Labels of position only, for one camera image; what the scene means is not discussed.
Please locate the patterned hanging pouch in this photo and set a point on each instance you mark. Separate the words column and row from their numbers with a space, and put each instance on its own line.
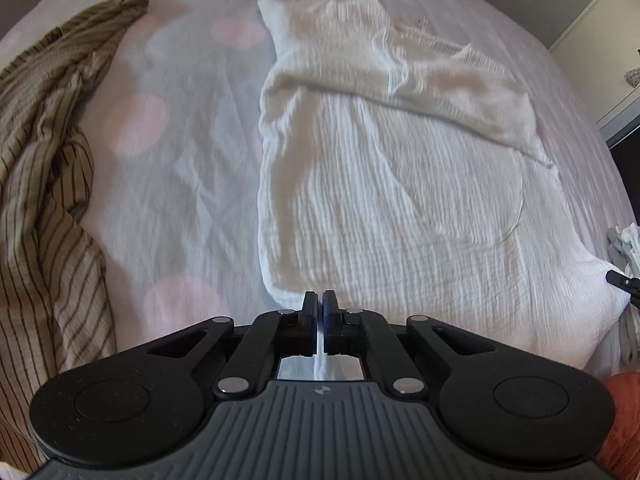
column 633, row 77

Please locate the white crinkle shirt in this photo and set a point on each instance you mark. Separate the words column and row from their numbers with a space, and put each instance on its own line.
column 375, row 185

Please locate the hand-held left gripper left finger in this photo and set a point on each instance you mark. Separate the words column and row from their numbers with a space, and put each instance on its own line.
column 310, row 321

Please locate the olive striped shirt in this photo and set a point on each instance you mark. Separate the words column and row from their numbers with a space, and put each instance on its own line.
column 45, row 210

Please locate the white door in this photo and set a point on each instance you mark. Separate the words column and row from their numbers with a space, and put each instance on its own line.
column 595, row 35

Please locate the person's orange clothing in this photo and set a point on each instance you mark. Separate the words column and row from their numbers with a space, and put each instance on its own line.
column 622, row 420

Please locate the black wardrobe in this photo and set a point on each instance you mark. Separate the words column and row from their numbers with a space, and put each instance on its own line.
column 631, row 170

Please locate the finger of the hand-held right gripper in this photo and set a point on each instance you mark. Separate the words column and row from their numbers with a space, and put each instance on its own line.
column 624, row 280

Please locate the grey and white cloth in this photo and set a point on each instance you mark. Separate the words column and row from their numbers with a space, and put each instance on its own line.
column 625, row 245

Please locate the bed with pink dotted sheet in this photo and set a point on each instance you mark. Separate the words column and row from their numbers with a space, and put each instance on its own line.
column 190, row 160

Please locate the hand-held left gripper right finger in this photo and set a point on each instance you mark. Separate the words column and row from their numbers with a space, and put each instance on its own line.
column 330, row 321

